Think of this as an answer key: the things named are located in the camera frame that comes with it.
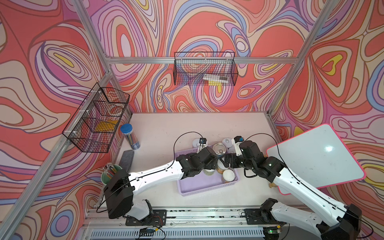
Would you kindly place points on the markers in back basket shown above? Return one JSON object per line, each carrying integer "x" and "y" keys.
{"x": 215, "y": 80}

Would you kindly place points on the pink can white lid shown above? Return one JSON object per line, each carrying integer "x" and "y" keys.
{"x": 231, "y": 150}

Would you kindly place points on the black wire basket back wall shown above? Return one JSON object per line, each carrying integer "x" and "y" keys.
{"x": 190, "y": 67}

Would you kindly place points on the grey whiteboard eraser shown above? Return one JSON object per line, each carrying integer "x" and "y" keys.
{"x": 127, "y": 160}

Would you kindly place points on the black wire basket wall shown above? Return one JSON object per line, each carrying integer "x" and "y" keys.
{"x": 100, "y": 104}
{"x": 190, "y": 67}

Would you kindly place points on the green cup with pencils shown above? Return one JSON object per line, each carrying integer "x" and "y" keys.
{"x": 109, "y": 170}

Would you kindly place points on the black wire basket left wall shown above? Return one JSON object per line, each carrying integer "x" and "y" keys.
{"x": 100, "y": 104}

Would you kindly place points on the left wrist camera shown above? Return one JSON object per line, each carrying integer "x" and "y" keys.
{"x": 202, "y": 144}

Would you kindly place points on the orange can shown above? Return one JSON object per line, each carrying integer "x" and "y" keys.
{"x": 228, "y": 176}

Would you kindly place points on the yellow can white lid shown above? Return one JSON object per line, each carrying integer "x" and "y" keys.
{"x": 227, "y": 142}

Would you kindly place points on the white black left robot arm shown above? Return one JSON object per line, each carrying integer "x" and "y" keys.
{"x": 121, "y": 191}

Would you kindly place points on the yellow item in left basket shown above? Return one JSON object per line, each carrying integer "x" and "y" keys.
{"x": 108, "y": 126}

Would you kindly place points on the lilac plastic basket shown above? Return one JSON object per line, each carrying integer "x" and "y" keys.
{"x": 202, "y": 183}

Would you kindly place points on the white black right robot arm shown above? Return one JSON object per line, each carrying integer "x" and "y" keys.
{"x": 329, "y": 219}

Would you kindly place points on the pink framed whiteboard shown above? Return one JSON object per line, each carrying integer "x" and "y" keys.
{"x": 320, "y": 157}

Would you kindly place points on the blue lid pencil tube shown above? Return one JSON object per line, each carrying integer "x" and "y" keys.
{"x": 128, "y": 131}

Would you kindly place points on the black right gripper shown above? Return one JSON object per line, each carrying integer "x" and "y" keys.
{"x": 233, "y": 157}

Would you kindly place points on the blue labelled tin can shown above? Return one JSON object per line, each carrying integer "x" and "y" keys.
{"x": 220, "y": 149}

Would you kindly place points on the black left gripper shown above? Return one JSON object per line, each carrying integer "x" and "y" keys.
{"x": 212, "y": 164}

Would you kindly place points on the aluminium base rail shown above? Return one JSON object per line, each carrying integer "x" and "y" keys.
{"x": 224, "y": 223}

